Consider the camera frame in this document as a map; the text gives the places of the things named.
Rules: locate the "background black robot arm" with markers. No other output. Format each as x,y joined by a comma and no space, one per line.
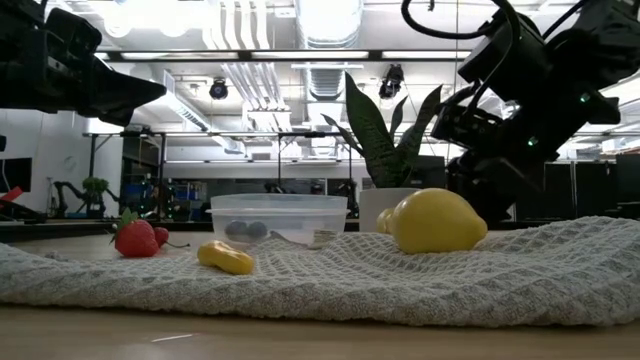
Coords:
67,190

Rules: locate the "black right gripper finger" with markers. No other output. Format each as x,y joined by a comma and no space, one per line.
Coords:
465,180
515,187

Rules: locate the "red toy strawberry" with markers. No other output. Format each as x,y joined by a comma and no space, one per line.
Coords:
136,240

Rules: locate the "red background object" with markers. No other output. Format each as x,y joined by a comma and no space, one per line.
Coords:
11,195

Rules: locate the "black wall monitor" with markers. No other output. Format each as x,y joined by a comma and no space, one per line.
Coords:
15,175

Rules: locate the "background black workstation frame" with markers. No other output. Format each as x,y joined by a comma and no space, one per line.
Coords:
315,134

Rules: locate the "clear plastic tupperware container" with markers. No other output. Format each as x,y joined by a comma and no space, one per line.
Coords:
290,212

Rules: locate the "red cherry with stem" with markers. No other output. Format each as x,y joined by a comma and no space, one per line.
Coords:
161,235

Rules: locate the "black room partition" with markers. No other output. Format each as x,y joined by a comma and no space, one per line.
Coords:
580,190

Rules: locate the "small background green plant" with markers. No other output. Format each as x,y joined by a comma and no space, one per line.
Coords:
95,185

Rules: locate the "silver ceiling air duct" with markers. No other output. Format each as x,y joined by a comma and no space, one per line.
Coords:
327,25

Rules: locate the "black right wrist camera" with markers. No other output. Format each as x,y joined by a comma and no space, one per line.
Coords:
505,55

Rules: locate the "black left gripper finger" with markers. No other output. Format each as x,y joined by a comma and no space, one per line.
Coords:
127,95

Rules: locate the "small yellow lemon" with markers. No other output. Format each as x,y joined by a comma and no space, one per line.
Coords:
383,222

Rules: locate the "large yellow lemon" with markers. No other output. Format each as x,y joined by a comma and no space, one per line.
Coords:
435,222

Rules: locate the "green snake plant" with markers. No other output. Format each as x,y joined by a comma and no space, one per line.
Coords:
380,155

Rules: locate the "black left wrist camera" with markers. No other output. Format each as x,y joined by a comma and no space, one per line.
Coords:
74,31

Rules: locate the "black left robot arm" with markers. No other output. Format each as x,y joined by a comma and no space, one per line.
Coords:
15,9

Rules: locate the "black ceiling spotlight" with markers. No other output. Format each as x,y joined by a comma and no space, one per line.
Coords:
391,82
218,89

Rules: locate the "white plant pot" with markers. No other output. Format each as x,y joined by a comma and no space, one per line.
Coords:
372,210

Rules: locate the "grey waffle weave towel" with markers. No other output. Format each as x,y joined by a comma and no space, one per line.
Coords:
350,285

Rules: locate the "dark blueberry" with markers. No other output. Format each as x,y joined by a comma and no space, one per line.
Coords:
258,230
236,230

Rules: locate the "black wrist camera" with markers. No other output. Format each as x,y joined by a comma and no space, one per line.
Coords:
74,31
505,55

